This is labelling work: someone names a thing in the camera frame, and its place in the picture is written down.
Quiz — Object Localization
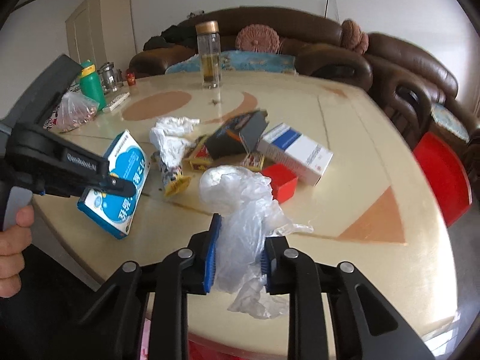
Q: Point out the yellow snack wrapper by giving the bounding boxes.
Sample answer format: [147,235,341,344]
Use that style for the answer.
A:
[159,154,191,197]

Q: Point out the green thermos bottle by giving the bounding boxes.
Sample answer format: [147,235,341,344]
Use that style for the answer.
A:
[79,59,107,111]

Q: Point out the small red cup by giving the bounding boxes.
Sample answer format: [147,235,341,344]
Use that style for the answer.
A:
[126,72,136,87]

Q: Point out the white tissue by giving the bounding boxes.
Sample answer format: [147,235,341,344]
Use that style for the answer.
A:
[149,116,200,169]

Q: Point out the black clothes on sofa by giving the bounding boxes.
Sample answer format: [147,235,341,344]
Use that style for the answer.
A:
[143,25,198,51]

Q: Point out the cream coffee table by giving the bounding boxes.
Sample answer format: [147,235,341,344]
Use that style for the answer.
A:
[34,72,457,359]

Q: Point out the red plastic stool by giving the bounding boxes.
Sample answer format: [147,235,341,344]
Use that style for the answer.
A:
[413,133,473,227]

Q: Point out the white blue medicine box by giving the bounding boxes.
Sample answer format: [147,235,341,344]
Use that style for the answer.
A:
[257,123,334,186]

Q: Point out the brown leather long sofa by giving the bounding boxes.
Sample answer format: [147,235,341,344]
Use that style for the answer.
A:
[128,7,373,90]

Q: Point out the pink knot cushion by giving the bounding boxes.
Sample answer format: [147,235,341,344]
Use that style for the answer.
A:
[341,19,369,55]

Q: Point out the glass tea bottle gold lid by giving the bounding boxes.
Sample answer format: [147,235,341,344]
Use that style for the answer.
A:
[195,20,221,89]

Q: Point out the blue cloud medicine box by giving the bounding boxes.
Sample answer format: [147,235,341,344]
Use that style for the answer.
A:
[77,130,150,239]

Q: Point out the white remote control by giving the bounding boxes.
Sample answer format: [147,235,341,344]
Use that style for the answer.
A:
[102,92,130,113]

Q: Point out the red yellow small box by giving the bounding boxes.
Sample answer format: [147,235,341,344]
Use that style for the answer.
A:
[183,135,265,172]

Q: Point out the pink lined trash bin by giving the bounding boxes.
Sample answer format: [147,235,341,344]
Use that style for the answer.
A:
[140,346,148,360]

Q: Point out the teal armchair seat cover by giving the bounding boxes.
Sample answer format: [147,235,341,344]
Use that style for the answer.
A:
[431,103,470,142]

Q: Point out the plastic bag of nuts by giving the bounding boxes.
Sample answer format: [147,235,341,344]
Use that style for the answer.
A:
[55,91,98,132]

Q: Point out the person's left hand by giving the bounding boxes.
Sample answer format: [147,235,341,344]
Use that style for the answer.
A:
[0,205,34,298]

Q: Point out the brown leather armchair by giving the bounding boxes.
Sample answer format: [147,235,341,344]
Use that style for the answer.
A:
[364,33,479,156]

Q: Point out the cream wardrobe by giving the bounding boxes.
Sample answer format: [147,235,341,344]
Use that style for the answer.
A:
[65,0,137,72]

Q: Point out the pink round cushion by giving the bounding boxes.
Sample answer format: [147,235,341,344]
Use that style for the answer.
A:
[235,24,280,54]

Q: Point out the blue floral sofa cover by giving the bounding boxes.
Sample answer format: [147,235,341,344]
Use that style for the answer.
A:
[165,50,297,75]

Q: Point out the black orange carton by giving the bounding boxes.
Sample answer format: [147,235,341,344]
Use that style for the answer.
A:
[204,110,269,159]

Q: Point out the clear plastic bag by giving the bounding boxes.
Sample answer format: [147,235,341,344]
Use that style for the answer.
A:
[199,165,313,320]

